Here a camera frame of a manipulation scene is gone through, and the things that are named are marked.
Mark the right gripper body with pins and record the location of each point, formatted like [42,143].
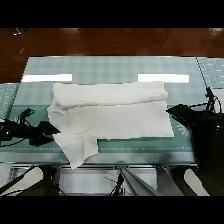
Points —
[192,119]

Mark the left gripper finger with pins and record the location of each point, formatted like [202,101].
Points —
[49,128]
[40,140]

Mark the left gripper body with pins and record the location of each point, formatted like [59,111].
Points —
[28,131]

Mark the white T-shirt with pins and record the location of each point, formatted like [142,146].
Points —
[113,113]

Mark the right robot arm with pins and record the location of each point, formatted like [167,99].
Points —
[208,146]

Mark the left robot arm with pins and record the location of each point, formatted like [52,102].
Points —
[10,130]

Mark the silver frame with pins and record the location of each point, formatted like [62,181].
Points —
[140,180]

